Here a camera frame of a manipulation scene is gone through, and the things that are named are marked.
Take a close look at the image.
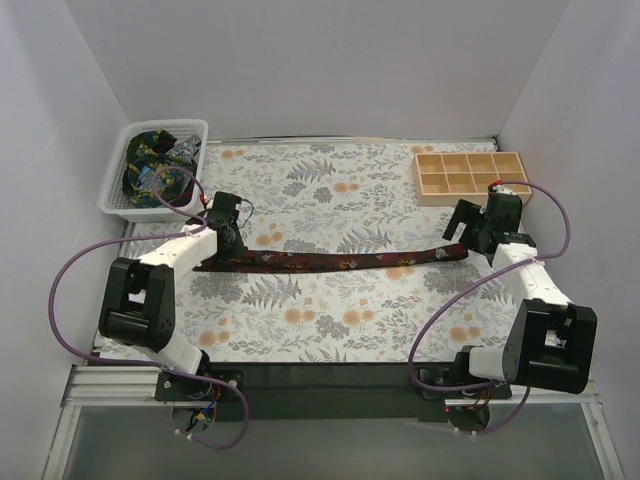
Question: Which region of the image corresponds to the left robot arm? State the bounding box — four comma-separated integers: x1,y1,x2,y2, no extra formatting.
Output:
99,192,246,400

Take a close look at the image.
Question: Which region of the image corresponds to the white plastic basket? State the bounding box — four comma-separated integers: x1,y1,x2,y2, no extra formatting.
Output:
100,119,208,223

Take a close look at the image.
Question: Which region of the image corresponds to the floral table mat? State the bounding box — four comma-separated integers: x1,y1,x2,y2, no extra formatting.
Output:
176,142,517,362

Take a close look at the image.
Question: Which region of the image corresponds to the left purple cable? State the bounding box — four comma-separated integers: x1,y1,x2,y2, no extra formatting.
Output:
49,167,250,450

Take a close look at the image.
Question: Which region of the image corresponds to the silver blue patterned tie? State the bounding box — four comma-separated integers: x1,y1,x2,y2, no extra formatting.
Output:
151,136,201,202

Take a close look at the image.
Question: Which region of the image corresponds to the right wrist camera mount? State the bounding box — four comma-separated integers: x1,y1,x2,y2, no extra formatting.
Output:
488,180,517,196

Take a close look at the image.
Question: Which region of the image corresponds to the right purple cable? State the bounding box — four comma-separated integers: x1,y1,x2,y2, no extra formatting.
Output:
407,182,572,436

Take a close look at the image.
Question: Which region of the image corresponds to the dark red patterned tie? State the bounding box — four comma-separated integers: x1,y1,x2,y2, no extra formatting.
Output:
194,244,469,274

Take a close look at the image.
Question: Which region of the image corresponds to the purple cable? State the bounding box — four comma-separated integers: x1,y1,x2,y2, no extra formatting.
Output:
49,167,250,450
407,182,572,436

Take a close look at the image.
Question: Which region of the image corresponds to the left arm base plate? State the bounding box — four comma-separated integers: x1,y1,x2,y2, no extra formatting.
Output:
154,368,244,402

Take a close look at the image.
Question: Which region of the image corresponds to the aluminium frame rail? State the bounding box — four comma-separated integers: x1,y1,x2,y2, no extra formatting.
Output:
43,358,624,479

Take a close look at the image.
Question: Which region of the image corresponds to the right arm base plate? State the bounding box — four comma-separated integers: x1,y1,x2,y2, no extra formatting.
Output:
415,363,512,401

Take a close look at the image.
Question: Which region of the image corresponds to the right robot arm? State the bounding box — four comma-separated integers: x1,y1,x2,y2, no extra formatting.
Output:
443,192,597,398

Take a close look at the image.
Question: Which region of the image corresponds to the wooden compartment box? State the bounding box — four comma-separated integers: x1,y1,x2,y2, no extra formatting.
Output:
412,152,532,207

